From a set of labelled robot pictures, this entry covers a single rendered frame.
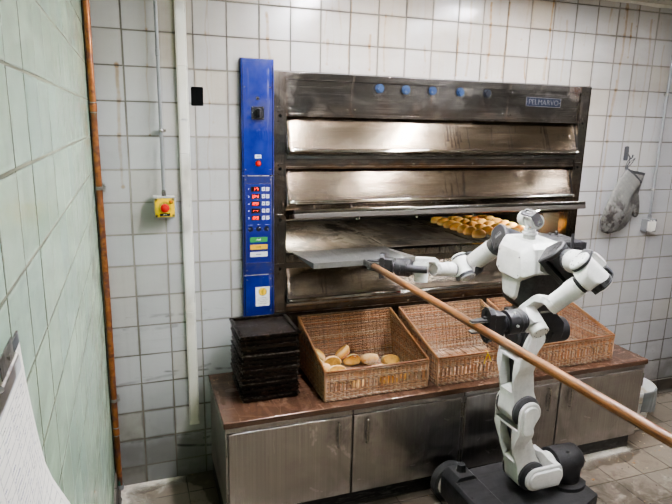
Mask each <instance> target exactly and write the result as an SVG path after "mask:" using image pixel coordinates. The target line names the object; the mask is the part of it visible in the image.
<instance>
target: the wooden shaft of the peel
mask: <svg viewBox="0 0 672 504"><path fill-rule="evenodd" d="M371 268H372V269H373V270H375V271H377V272H378V273H380V274H382V275H383V276H385V277H387V278H388V279H390V280H392V281H393V282H395V283H397V284H398V285H400V286H402V287H403V288H405V289H407V290H408V291H410V292H412V293H413V294H415V295H417V296H418V297H420V298H422V299H423V300H425V301H427V302H428V303H430V304H432V305H433V306H435V307H437V308H438V309H440V310H442V311H443V312H445V313H447V314H448V315H450V316H452V317H453V318H455V319H457V320H458V321H460V322H462V323H463V324H465V325H467V326H468V327H470V328H472V329H473V330H475V331H477V332H478V333H480V334H482V335H483V336H485V337H487V338H488V339H490V340H492V341H493V342H495V343H497V344H498V345H500V346H502V347H503V348H505V349H507V350H508V351H510V352H512V353H513V354H515V355H517V356H518V357H520V358H522V359H523V360H525V361H527V362H528V363H530V364H532V365H533V366H535V367H537V368H538V369H540V370H542V371H543V372H545V373H547V374H548V375H550V376H552V377H553V378H555V379H557V380H558V381H560V382H562V383H563V384H565V385H567V386H568V387H570V388H572V389H573V390H575V391H577V392H578V393H580V394H582V395H583V396H585V397H587V398H588V399H590V400H592V401H593V402H595V403H597V404H598V405H600V406H602V407H603V408H605V409H607V410H608V411H610V412H612V413H613V414H615V415H617V416H618V417H620V418H622V419H623V420H625V421H627V422H628V423H630V424H632V425H633V426H635V427H637V428H638V429H640V430H642V431H643V432H645V433H647V434H648V435H650V436H652V437H653V438H655V439H657V440H658V441H660V442H662V443H663V444H665V445H667V446H668V447H670V448H672V433H671V432H669V431H667V430H666V429H664V428H662V427H660V426H659V425H657V424H655V423H653V422H652V421H650V420H648V419H646V418H645V417H643V416H641V415H639V414H638V413H636V412H634V411H632V410H631V409H629V408H627V407H625V406H624V405H622V404H620V403H618V402H617V401H615V400H613V399H611V398H610V397H608V396H606V395H604V394H603V393H601V392H599V391H597V390H596V389H594V388H592V387H590V386H589V385H587V384H585V383H583V382H582V381H580V380H578V379H576V378H575V377H573V376H571V375H569V374H568V373H566V372H564V371H562V370H561V369H559V368H557V367H555V366H554V365H552V364H550V363H548V362H547V361H545V360H543V359H541V358H540V357H538V356H536V355H534V354H533V353H531V352H529V351H527V350H526V349H524V348H522V347H520V346H519V345H517V344H515V343H513V342H512V341H510V340H508V339H507V338H505V337H503V336H501V335H500V334H498V333H496V332H494V331H493V330H491V329H489V328H487V327H486V326H484V325H482V324H480V323H477V324H472V323H470V322H469V320H470V319H472V318H470V317H468V316H466V315H465V314H463V313H461V312H459V311H458V310H456V309H454V308H452V307H451V306H449V305H447V304H445V303H444V302H442V301H440V300H438V299H437V298H435V297H433V296H431V295H430V294H428V293H426V292H424V291H423V290H421V289H419V288H417V287H416V286H414V285H412V284H410V283H409V282H407V281H405V280H403V279H402V278H400V277H398V276H396V275H395V274H393V273H391V272H389V271H388V270H386V269H384V268H382V267H381V266H379V265H377V264H375V263H373V264H372V265H371Z"/></svg>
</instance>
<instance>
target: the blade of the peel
mask: <svg viewBox="0 0 672 504"><path fill-rule="evenodd" d="M381 252H383V253H386V257H394V260H396V258H401V257H403V258H408V259H411V260H412V261H415V256H413V255H410V254H406V253H403V252H400V251H397V250H394V249H391V248H387V247H385V246H380V247H363V248H347V249H331V250H315V251H299V252H292V253H293V254H295V255H296V256H297V257H299V258H300V259H301V260H302V261H304V262H305V263H306V264H308V265H309V266H310V267H311V268H313V269H322V268H336V267H349V266H363V262H364V259H375V260H378V259H379V257H380V253H381Z"/></svg>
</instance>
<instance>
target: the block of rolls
mask: <svg viewBox="0 0 672 504"><path fill-rule="evenodd" d="M430 221H431V223H434V224H437V225H439V226H443V227H444V228H450V230H454V231H457V232H458V233H464V235H472V237H473V238H484V237H485V236H486V235H490V237H491V233H492V230H493V229H494V227H495V226H497V225H498V224H503V225H505V226H506V227H509V228H511V229H514V230H516V231H518V232H522V231H524V228H525V226H523V225H520V224H518V225H517V224H516V223H515V222H509V221H508V220H502V219H500V218H495V217H493V216H490V215H489V216H487V215H477V216H472V215H466V216H462V217H458V216H449V217H448V218H444V217H443V218H442V217H441V216H440V217H432V218H431V220H430Z"/></svg>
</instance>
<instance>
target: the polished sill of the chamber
mask: <svg viewBox="0 0 672 504"><path fill-rule="evenodd" d="M483 243H484V242H475V243H457V244H439V245H421V246H404V247H387V248H391V249H394V250H397V251H400V252H403V253H406V254H410V255H422V254H438V253H454V252H468V251H474V250H475V249H476V248H478V247H479V246H480V245H482V244H483ZM293 262H304V261H302V260H301V259H300V258H299V257H297V256H296V255H295V254H293V253H286V263H293Z"/></svg>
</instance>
